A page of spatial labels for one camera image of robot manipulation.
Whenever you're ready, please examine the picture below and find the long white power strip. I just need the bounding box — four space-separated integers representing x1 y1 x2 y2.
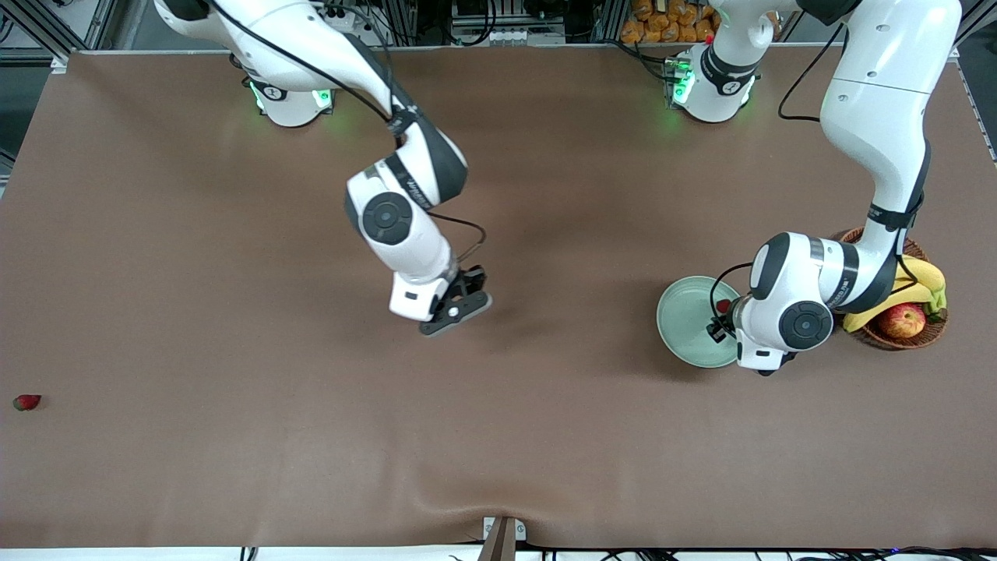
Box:
452 27 567 45

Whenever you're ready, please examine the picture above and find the red yellow apple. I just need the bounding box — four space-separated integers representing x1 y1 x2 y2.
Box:
878 303 927 340

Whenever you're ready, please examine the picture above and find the orange bread rolls pile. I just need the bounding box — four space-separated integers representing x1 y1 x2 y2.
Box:
621 0 721 44

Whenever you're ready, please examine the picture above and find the light green round plate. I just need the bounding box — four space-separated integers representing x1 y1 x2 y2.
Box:
656 276 741 369

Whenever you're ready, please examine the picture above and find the yellow banana bunch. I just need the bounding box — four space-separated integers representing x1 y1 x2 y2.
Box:
843 256 948 334

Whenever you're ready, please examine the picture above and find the brown wicker basket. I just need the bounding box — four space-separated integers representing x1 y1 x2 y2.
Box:
837 226 949 351

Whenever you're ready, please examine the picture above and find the brown table cloth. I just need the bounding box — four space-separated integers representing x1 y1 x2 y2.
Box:
0 43 997 550

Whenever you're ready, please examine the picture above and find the aluminium frame profile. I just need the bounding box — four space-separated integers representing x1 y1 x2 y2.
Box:
0 0 75 75

